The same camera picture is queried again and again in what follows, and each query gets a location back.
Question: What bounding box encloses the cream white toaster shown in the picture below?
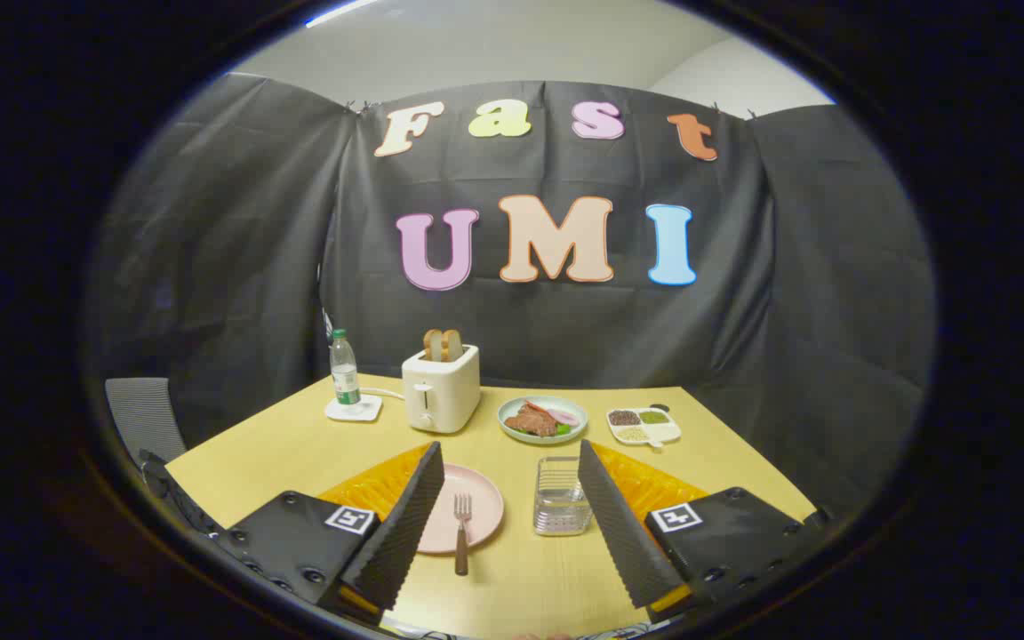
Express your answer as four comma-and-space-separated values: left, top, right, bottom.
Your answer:
402, 345, 481, 434

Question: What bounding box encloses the pink plate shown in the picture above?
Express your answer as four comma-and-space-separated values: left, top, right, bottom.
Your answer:
417, 463, 505, 556

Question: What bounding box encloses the brown meat slice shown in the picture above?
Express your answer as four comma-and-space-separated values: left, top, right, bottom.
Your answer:
505, 402, 559, 437

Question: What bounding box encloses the pale green plate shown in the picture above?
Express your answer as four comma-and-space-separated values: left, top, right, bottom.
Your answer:
498, 396, 588, 445

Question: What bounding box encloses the black backdrop cloth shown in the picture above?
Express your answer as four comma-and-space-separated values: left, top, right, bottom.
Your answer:
85, 73, 935, 525

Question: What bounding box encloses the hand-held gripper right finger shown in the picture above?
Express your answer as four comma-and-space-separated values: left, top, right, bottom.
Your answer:
577, 439, 820, 623

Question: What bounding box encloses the white divided condiment dish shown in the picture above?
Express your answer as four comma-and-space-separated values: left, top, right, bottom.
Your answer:
606, 407, 683, 448

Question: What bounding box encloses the clear plastic water bottle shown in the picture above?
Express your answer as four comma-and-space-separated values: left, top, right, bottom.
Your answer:
330, 329, 362, 417

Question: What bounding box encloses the metal wire cutlery basket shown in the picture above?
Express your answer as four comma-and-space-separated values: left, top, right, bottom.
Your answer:
533, 456, 593, 537

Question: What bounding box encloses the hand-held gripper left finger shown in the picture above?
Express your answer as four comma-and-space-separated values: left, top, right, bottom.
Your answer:
214, 441, 446, 625

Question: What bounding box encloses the wooden handled metal fork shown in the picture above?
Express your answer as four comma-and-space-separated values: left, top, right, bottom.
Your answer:
453, 493, 474, 577

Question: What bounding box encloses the white square coaster tray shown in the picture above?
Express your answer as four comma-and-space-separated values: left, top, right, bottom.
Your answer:
325, 395, 383, 422

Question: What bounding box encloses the grey mesh office chair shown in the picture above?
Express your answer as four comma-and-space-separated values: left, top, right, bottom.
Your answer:
105, 377, 220, 534

